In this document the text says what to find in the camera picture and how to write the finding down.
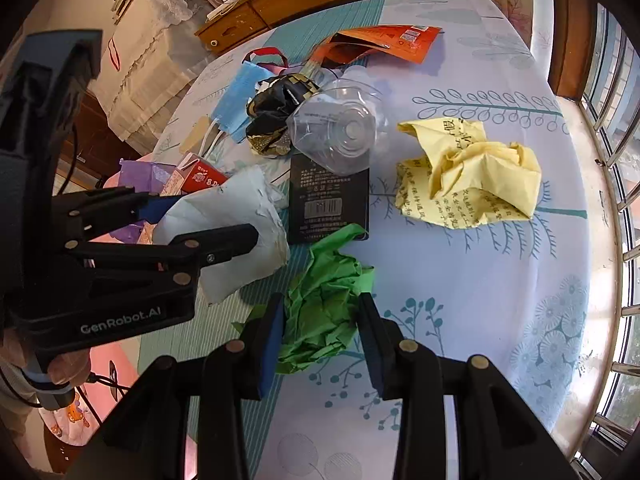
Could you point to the yellow paper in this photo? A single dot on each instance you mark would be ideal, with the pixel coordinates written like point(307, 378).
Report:
point(475, 180)

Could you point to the blue face mask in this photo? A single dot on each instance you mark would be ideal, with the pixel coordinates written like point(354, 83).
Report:
point(240, 100)

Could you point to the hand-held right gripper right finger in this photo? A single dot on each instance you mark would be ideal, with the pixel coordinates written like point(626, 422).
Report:
point(372, 345)

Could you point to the small drink carton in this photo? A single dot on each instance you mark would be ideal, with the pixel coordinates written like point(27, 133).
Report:
point(205, 180)

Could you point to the orange foil packet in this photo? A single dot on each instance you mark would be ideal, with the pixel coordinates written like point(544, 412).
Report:
point(400, 42)

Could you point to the dark wooden cabinet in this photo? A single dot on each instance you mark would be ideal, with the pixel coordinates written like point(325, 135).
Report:
point(95, 130)

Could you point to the white floral curtain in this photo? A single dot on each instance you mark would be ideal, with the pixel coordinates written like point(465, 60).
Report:
point(515, 5)

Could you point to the wooden window frame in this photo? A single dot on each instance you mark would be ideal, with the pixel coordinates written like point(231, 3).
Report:
point(572, 35)

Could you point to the white power strip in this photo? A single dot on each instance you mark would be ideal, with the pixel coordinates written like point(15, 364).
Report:
point(227, 8)

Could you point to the white and teal tablecloth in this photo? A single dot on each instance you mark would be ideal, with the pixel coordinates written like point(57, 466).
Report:
point(450, 285)

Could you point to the stone window sill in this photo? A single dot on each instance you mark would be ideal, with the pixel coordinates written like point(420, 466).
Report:
point(590, 210)

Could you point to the pink bed sheet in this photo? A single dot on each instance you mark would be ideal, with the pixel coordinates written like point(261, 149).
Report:
point(100, 365)

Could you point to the purple plastic bag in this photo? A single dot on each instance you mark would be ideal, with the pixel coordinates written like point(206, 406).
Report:
point(145, 175)

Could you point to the white paper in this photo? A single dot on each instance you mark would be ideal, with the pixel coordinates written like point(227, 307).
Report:
point(235, 200)

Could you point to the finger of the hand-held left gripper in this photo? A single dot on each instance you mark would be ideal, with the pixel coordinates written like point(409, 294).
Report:
point(160, 205)
point(225, 245)

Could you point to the clear plastic cup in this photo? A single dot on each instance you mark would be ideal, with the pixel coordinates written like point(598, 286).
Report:
point(330, 130)

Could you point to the black and gold wrapper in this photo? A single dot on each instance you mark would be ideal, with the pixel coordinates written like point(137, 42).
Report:
point(270, 125)

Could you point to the flat black box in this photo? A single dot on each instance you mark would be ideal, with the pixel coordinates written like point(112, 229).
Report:
point(325, 200)

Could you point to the person's left hand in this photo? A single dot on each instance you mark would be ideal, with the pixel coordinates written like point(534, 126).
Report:
point(70, 367)

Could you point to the green paper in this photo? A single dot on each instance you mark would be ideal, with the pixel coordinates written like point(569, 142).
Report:
point(320, 300)

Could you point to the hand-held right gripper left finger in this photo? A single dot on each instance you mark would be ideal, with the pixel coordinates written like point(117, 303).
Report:
point(272, 345)

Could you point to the metal window grille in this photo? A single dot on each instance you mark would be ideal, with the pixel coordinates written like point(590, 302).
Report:
point(627, 204)

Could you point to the white lace cover cloth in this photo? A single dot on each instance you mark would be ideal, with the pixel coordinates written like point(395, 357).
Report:
point(145, 60)

